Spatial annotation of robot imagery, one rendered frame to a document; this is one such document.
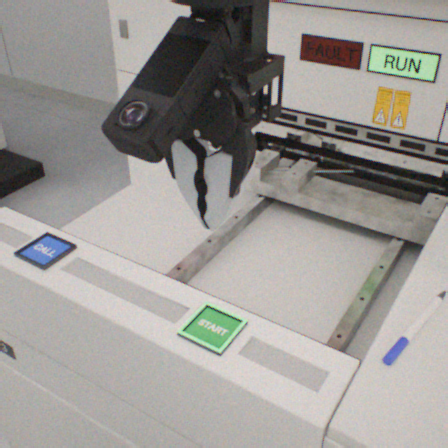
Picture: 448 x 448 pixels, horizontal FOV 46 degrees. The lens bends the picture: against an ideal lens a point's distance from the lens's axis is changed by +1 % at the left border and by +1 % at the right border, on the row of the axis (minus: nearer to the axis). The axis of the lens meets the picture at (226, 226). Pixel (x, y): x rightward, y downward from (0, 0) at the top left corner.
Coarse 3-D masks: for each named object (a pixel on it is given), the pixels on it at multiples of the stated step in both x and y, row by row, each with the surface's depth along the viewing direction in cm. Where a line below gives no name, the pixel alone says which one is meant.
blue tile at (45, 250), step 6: (42, 240) 70; (48, 240) 70; (54, 240) 70; (30, 246) 68; (36, 246) 68; (42, 246) 69; (48, 246) 69; (54, 246) 69; (60, 246) 68; (66, 246) 68; (24, 252) 67; (30, 252) 67; (36, 252) 67; (42, 252) 67; (48, 252) 67; (54, 252) 67; (60, 252) 67; (30, 258) 66; (36, 258) 66; (42, 258) 66; (48, 258) 66
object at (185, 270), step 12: (252, 204) 99; (264, 204) 102; (240, 216) 95; (252, 216) 99; (228, 228) 92; (240, 228) 96; (204, 240) 89; (216, 240) 89; (228, 240) 93; (192, 252) 86; (204, 252) 86; (216, 252) 90; (180, 264) 84; (192, 264) 84; (204, 264) 88; (180, 276) 82; (192, 276) 85
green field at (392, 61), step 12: (372, 48) 90; (384, 48) 89; (372, 60) 91; (384, 60) 90; (396, 60) 89; (408, 60) 88; (420, 60) 87; (432, 60) 86; (384, 72) 91; (396, 72) 90; (408, 72) 89; (420, 72) 88; (432, 72) 87
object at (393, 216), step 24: (288, 168) 104; (264, 192) 100; (288, 192) 97; (312, 192) 96; (336, 192) 96; (360, 192) 96; (336, 216) 94; (360, 216) 91; (384, 216) 90; (408, 216) 90; (408, 240) 89
